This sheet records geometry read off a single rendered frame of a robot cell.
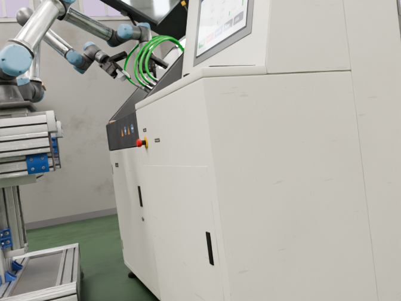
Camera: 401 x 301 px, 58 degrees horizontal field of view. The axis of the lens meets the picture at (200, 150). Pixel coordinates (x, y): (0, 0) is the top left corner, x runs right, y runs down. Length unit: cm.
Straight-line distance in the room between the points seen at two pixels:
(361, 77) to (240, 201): 65
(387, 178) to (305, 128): 42
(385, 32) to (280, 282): 97
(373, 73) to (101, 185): 384
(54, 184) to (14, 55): 322
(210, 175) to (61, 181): 382
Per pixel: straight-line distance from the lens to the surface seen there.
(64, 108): 478
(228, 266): 108
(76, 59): 219
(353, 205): 136
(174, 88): 122
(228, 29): 141
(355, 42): 143
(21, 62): 169
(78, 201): 478
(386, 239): 150
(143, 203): 175
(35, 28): 178
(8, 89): 179
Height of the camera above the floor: 77
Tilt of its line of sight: 1 degrees down
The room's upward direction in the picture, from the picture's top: 7 degrees counter-clockwise
